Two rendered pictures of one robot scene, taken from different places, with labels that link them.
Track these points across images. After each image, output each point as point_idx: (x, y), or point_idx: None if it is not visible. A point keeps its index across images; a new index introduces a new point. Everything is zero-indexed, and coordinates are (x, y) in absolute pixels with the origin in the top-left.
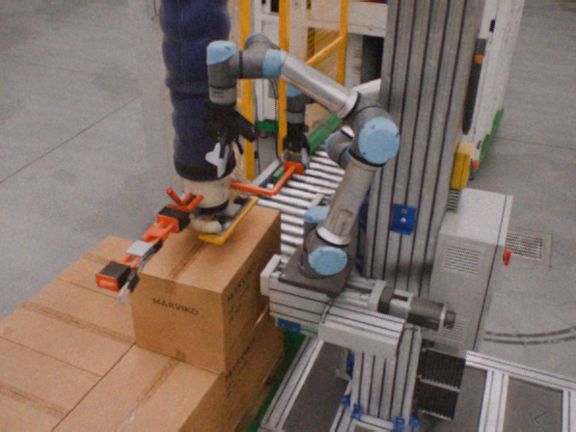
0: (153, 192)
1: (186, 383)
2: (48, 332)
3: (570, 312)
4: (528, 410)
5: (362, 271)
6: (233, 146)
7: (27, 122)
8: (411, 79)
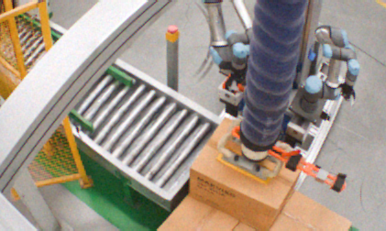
0: (43, 224)
1: (298, 204)
2: None
3: (195, 17)
4: None
5: (296, 87)
6: (43, 146)
7: None
8: (316, 6)
